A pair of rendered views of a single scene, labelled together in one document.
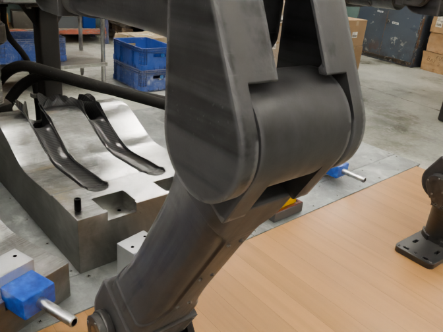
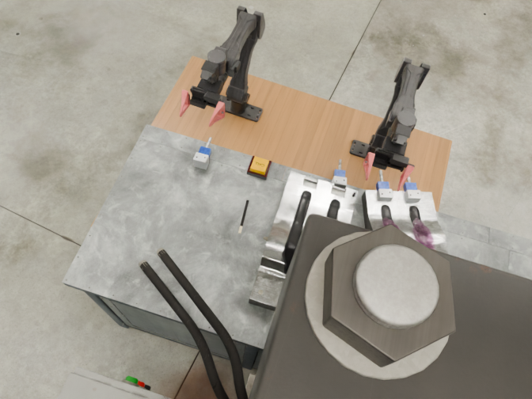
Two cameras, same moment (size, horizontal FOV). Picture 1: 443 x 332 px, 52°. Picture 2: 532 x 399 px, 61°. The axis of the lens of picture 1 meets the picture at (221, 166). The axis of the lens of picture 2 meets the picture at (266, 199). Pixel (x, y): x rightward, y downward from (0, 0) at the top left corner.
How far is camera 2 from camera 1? 1.84 m
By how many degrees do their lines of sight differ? 84
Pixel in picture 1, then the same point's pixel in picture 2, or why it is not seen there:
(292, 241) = (279, 153)
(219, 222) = not seen: hidden behind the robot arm
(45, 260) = (370, 195)
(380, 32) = not seen: outside the picture
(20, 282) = (385, 188)
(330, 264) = (283, 138)
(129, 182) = (323, 195)
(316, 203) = (240, 155)
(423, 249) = (252, 112)
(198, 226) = not seen: hidden behind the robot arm
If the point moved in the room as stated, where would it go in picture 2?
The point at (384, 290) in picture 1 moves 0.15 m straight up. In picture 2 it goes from (286, 120) to (290, 97)
